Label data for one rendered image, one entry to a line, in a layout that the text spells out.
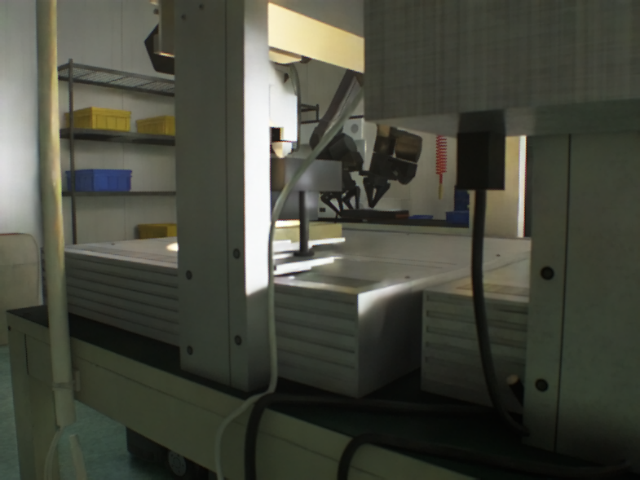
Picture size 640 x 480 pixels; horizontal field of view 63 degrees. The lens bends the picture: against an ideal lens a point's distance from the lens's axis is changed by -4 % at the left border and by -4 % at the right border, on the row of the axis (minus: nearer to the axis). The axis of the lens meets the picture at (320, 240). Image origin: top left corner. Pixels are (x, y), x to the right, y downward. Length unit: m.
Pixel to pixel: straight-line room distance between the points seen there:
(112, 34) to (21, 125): 1.03
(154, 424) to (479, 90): 0.52
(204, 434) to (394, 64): 0.42
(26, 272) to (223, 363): 3.28
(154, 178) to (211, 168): 4.13
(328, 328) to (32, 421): 0.62
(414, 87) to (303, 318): 0.28
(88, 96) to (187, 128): 3.87
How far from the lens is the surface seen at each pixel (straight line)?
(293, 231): 0.78
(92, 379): 0.78
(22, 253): 3.78
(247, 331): 0.53
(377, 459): 0.45
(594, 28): 0.28
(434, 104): 0.30
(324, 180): 0.62
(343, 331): 0.50
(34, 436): 1.02
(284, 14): 0.60
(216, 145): 0.55
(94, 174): 3.88
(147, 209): 4.64
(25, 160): 4.19
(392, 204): 3.73
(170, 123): 4.24
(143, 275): 0.72
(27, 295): 3.83
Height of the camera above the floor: 0.94
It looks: 5 degrees down
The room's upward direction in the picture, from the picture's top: straight up
